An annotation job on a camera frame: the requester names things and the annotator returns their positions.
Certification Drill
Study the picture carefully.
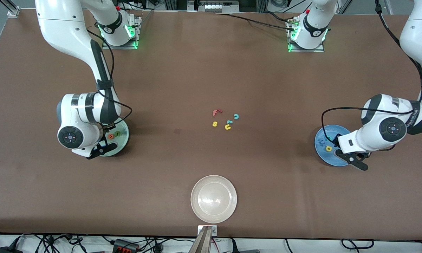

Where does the blue plate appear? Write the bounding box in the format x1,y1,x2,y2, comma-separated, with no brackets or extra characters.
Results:
314,125,355,167

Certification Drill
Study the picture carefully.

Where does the green plate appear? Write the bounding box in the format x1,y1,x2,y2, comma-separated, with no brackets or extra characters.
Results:
98,119,130,157

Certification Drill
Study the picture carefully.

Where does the black power strip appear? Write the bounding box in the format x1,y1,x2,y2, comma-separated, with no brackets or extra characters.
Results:
112,239,140,253

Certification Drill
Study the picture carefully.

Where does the white translucent bowl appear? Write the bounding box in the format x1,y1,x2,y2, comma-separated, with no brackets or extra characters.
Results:
191,175,238,224

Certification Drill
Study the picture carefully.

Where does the grey terminal block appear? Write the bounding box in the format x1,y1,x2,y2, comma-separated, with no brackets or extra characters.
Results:
188,0,239,13

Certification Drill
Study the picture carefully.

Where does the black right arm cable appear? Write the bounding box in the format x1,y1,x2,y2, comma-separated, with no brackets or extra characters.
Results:
87,28,133,127

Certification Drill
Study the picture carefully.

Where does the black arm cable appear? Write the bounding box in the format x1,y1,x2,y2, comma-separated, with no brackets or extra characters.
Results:
322,0,422,152
87,28,133,127

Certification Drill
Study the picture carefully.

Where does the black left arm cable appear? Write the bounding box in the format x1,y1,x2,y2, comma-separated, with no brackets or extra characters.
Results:
322,0,422,152

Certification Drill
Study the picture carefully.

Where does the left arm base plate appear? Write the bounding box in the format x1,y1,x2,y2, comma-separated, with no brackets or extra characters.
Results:
287,16,325,53

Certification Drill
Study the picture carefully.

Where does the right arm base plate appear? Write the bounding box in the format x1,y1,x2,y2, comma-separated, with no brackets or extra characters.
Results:
102,13,143,50

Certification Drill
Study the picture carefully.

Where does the black looped floor cable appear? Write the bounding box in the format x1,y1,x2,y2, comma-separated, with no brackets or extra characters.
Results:
341,239,375,250

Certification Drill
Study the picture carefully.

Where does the black table cable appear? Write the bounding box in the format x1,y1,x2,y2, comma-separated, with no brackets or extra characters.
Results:
264,11,296,23
214,11,296,31

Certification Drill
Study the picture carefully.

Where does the silver clamp bracket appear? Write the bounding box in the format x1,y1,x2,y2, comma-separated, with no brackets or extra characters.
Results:
197,225,218,236

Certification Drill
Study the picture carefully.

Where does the aluminium camera pole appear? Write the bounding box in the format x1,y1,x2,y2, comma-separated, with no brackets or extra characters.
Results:
188,227,213,253

